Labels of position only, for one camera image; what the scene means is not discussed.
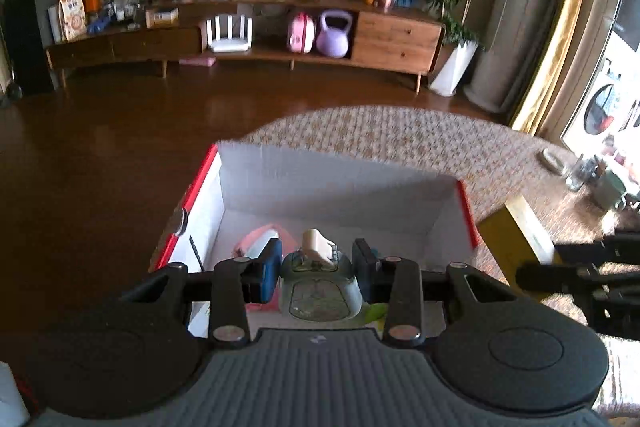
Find printed snack bag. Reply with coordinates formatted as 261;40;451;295
59;0;88;42

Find clear drinking glass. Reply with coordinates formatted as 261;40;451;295
567;154;591;192

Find white small dish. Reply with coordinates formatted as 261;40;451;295
540;148;568;175

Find purple kettlebell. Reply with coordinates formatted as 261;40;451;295
315;9;355;58

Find yellow curtain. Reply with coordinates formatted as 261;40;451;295
510;0;606;135

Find white router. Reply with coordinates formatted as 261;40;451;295
205;14;253;54

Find grey standing air conditioner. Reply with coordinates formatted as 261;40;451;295
462;0;586;112

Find pink heart-shaped sponge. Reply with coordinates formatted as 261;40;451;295
234;223;297;312

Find black tall appliance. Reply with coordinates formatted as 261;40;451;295
0;0;68;98

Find yellow cardboard box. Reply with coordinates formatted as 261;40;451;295
475;195;558;288

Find tall potted plant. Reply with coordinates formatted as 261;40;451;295
417;0;506;98

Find washing machine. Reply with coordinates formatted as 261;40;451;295
575;57;640;142

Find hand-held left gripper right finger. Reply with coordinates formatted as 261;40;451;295
351;238;528;348

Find pink toy suitcase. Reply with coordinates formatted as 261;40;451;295
286;12;317;55

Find cream small box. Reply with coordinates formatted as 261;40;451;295
145;7;180;28

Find pale green mug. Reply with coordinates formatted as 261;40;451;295
592;169;628;212

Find wooden TV cabinet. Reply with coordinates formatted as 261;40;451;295
45;0;448;95

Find correction tape dispenser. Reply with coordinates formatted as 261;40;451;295
277;228;363;321

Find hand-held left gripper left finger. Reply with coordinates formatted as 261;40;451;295
117;237;285;348

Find red cardboard box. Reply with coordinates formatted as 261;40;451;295
148;142;483;338

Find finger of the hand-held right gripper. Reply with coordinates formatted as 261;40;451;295
515;259;601;295
554;232;640;264

